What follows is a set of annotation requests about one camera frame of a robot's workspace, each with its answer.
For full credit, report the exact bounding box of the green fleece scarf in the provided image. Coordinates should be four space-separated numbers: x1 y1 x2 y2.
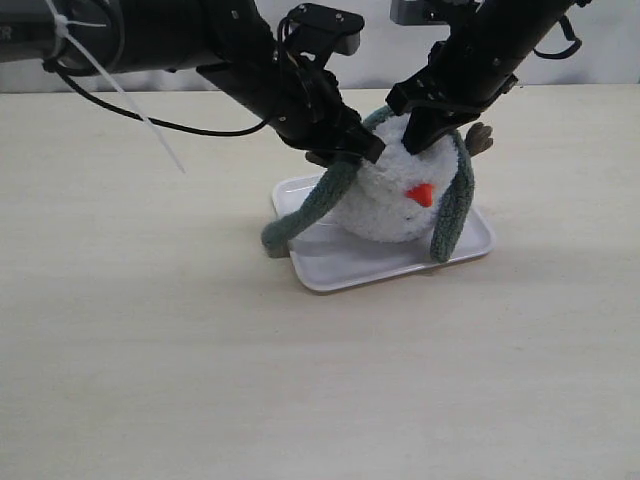
260 104 476 265

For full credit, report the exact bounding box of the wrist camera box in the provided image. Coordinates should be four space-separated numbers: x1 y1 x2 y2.
390 0 447 26
285 2 365 57

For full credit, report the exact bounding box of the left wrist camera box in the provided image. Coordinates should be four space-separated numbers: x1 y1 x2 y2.
285 2 365 57

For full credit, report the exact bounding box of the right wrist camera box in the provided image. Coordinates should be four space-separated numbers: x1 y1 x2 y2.
390 0 447 26

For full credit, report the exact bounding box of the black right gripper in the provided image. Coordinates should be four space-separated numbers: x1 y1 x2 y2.
386 39 520 153

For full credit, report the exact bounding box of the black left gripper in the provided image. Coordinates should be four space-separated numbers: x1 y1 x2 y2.
197 61 385 164

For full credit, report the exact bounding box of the white zip tie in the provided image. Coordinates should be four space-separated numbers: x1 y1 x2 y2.
45 0 186 174

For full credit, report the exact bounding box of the white plush snowman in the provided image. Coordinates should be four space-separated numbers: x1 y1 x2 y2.
304 114 495 245

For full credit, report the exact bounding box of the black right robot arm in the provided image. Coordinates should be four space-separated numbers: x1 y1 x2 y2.
386 0 582 154

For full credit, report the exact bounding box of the white plastic tray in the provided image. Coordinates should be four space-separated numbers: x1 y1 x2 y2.
271 174 496 293

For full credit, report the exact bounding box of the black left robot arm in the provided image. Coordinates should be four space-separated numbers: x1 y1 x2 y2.
1 1 384 165

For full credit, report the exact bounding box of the white curtain backdrop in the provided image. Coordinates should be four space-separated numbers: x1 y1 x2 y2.
1 0 639 93

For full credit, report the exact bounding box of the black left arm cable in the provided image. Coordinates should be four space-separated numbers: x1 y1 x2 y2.
42 14 311 137

